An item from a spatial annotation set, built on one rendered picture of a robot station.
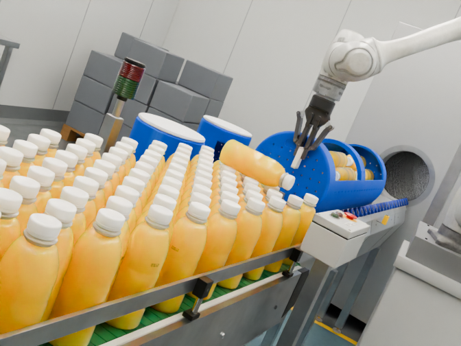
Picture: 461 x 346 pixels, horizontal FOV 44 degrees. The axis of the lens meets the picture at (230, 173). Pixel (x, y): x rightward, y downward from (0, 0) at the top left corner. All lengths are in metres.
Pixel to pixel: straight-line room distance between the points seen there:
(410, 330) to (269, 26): 5.67
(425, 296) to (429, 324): 0.09
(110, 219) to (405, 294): 1.31
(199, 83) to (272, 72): 1.69
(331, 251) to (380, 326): 0.62
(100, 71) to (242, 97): 2.18
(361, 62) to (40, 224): 1.07
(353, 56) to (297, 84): 5.49
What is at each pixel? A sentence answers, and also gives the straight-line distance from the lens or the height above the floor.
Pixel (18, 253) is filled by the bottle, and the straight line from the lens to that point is 0.72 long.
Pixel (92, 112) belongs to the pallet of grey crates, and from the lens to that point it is 5.74.
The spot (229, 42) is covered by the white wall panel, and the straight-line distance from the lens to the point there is 7.37.
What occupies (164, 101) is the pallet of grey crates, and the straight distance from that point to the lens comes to 5.35.
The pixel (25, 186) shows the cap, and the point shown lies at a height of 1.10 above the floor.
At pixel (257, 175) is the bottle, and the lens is 1.45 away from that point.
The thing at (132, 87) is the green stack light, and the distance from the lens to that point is 1.56.
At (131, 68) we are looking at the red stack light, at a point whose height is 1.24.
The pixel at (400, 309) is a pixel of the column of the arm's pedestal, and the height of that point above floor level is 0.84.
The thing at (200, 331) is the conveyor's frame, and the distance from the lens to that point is 1.15.
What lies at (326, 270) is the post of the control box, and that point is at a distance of 1.50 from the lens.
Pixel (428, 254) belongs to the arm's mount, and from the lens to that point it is 1.92.
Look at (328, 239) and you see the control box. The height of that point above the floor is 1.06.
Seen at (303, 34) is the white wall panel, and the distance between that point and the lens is 7.11.
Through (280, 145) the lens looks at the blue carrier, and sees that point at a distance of 1.85.
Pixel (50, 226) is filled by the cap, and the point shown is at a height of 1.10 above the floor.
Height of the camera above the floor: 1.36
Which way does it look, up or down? 11 degrees down
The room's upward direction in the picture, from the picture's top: 23 degrees clockwise
